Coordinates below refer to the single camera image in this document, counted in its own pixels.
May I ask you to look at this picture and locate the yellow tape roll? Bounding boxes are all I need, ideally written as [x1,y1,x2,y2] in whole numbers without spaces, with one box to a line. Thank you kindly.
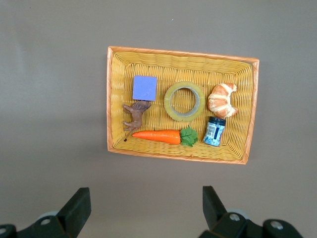
[163,81,206,122]

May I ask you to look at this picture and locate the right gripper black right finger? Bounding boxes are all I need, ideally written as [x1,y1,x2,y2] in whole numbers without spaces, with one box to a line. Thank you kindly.
[199,185,305,238]

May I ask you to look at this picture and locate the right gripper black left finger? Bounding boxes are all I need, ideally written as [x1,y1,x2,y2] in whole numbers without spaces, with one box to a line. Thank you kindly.
[0,187,92,238]

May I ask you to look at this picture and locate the orange toy carrot green leaves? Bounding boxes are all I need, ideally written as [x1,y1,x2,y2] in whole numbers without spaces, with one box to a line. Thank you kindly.
[132,126,199,147]

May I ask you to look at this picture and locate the purple foam cube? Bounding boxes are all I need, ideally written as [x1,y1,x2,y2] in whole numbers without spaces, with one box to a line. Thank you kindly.
[132,75,158,102]

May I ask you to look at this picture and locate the yellow wicker basket orange rim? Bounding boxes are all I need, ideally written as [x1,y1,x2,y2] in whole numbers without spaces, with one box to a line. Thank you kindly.
[106,46,260,165]

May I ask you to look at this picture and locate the toy croissant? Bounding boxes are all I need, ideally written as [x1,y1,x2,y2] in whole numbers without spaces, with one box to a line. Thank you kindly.
[207,82,240,119]

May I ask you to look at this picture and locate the small blue can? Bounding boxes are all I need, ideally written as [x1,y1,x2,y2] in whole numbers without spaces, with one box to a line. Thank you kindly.
[203,116,227,147]

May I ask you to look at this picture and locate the brown toy horse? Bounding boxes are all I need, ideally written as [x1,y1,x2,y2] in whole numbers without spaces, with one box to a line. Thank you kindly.
[122,100,152,142]

